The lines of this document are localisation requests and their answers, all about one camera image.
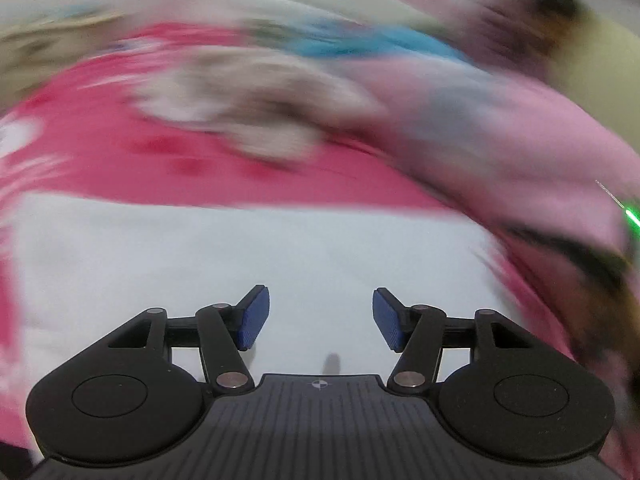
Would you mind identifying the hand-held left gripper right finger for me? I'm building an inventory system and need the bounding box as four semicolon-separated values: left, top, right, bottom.
372;287;536;395

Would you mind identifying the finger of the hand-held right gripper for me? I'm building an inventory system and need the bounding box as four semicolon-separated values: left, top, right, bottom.
505;225;596;261

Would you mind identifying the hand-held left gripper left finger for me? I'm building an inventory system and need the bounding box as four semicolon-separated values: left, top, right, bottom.
107;284;271;395

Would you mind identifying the white sweatshirt with bear outline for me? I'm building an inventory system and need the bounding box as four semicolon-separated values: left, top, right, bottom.
10;194;518;461

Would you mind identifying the beige checked garment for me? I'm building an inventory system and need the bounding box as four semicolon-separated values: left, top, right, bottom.
132;47;383;163

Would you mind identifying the pink cloud print quilt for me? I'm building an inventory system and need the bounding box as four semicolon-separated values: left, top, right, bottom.
320;35;640;311

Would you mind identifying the pink floral bed blanket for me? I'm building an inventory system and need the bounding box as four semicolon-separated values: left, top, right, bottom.
0;22;631;480

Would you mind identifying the blue patterned quilt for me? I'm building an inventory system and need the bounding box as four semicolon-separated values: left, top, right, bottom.
280;25;476;66

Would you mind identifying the cream nightstand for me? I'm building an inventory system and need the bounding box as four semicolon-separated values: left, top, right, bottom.
0;5;126;96

